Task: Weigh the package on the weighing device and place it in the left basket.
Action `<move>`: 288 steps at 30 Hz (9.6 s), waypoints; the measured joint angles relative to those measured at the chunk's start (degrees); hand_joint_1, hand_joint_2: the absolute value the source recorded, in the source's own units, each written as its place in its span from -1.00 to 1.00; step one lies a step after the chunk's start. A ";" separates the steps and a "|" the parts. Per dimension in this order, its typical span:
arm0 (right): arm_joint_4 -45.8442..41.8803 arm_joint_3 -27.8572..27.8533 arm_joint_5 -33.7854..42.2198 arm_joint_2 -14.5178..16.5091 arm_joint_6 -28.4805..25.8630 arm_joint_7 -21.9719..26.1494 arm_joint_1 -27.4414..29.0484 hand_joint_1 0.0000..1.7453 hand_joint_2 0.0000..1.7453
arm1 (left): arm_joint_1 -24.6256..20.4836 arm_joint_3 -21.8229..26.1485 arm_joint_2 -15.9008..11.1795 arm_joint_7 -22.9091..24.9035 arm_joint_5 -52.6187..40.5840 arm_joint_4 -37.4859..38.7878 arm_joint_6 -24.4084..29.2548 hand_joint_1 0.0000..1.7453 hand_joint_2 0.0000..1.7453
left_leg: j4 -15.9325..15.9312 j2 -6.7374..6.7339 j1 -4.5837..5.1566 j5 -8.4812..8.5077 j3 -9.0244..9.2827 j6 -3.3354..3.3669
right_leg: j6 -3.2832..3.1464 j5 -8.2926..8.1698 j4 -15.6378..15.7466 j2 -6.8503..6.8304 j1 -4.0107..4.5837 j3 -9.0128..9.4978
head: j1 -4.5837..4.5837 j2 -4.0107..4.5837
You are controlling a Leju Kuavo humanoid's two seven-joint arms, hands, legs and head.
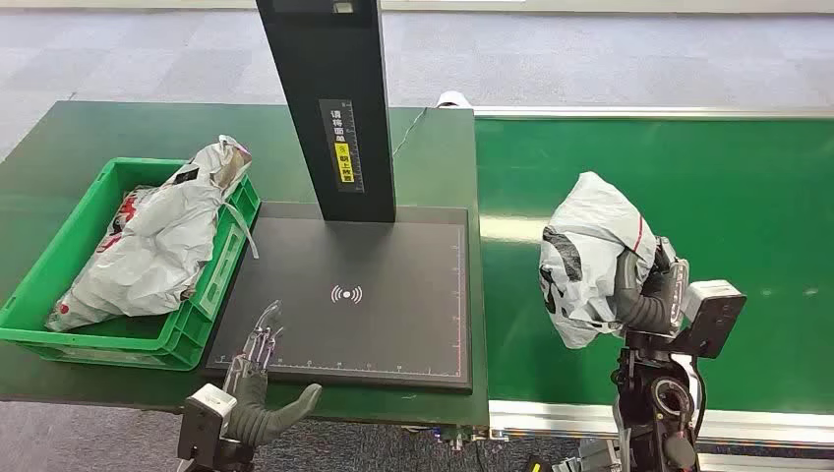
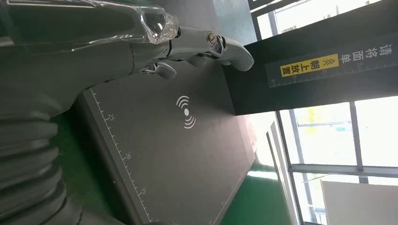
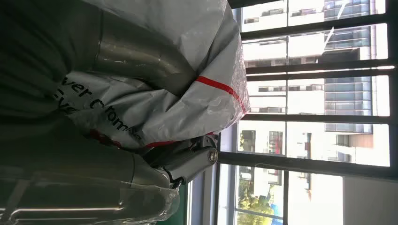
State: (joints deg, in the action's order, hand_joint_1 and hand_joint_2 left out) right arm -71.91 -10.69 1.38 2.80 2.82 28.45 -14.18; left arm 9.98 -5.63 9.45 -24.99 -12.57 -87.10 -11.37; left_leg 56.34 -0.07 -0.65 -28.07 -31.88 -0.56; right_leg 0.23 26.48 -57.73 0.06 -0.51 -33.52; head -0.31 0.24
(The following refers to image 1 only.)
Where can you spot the flat red-print mailer package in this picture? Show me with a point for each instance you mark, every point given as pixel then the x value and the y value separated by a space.
pixel 127 212

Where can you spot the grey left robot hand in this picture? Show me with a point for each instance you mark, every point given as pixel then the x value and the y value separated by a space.
pixel 247 404

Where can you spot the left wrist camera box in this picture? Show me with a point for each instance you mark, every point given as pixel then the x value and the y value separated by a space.
pixel 203 420

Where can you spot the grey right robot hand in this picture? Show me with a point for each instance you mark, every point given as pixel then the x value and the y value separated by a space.
pixel 664 286

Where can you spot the green plastic basket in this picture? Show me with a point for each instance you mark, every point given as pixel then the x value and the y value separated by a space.
pixel 78 339

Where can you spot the small white object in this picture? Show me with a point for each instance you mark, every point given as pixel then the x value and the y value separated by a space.
pixel 453 100

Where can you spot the dark green table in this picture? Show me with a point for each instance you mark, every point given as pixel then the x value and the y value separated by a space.
pixel 130 124

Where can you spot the green conveyor belt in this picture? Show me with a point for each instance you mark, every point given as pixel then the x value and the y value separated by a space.
pixel 717 228

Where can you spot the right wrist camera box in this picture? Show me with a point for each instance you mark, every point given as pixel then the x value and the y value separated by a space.
pixel 713 316

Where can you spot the white red-print mailer package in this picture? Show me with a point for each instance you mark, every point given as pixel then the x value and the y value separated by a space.
pixel 586 260

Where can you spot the black yellow ruler label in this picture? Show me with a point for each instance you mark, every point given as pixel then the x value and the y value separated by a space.
pixel 344 150

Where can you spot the black scanner column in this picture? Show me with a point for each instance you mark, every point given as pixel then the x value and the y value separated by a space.
pixel 339 78

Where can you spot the large crumpled white mailer package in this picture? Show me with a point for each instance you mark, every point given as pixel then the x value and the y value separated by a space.
pixel 163 247

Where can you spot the black weighing platform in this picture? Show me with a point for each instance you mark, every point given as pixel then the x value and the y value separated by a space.
pixel 365 312

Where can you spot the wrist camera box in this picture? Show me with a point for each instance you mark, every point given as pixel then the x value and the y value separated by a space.
pixel 203 420
pixel 713 316

